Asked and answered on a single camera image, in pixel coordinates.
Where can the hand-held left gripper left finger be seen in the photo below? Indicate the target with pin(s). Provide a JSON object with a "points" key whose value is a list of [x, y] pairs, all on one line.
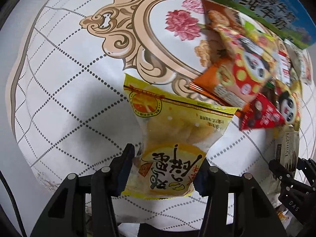
{"points": [[125, 169]]}

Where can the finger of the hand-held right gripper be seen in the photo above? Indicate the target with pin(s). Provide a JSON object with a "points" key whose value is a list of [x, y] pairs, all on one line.
{"points": [[307, 164], [284, 174]]}

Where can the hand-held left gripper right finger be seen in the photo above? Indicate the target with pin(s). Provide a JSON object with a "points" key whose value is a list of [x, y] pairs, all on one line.
{"points": [[199, 179]]}

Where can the cream dark print wafer packet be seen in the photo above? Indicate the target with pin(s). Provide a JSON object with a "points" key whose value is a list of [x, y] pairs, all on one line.
{"points": [[286, 153]]}

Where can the yellow cake snack packet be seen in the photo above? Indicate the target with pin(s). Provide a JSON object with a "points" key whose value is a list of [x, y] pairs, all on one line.
{"points": [[172, 128]]}

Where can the cardboard box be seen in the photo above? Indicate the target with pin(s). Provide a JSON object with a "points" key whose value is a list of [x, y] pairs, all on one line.
{"points": [[259, 7]]}

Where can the red triangular chocolate packet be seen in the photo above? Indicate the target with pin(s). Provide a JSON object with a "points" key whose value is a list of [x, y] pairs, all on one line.
{"points": [[261, 118]]}

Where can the yellow panda snack packet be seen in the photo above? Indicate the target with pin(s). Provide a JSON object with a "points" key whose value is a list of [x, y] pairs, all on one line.
{"points": [[288, 106]]}

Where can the orange biscuit packet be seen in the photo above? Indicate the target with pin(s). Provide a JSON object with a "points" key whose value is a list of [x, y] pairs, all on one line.
{"points": [[213, 19], [209, 85]]}

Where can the small white snack packet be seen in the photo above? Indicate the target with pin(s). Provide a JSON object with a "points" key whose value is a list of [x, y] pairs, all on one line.
{"points": [[304, 65]]}

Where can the white red label packet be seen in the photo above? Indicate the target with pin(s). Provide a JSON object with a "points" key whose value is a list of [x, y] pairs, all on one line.
{"points": [[284, 64]]}

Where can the red panda snack packet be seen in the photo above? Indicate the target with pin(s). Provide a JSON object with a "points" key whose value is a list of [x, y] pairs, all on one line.
{"points": [[249, 64]]}

